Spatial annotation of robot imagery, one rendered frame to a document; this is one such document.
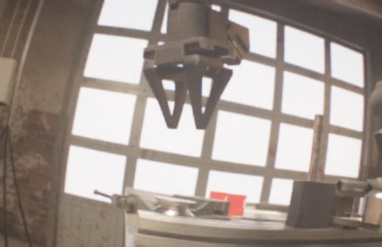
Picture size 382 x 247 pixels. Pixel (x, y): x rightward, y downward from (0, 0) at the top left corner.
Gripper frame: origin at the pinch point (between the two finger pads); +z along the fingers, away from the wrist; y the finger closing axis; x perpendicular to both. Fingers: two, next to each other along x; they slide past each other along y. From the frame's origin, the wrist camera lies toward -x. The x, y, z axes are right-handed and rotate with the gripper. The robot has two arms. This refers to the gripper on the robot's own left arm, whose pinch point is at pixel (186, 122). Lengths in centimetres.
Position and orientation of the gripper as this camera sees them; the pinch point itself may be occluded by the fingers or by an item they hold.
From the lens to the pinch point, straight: 44.5
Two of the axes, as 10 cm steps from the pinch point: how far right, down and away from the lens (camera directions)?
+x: -6.9, -0.3, -7.2
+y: -7.2, -0.2, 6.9
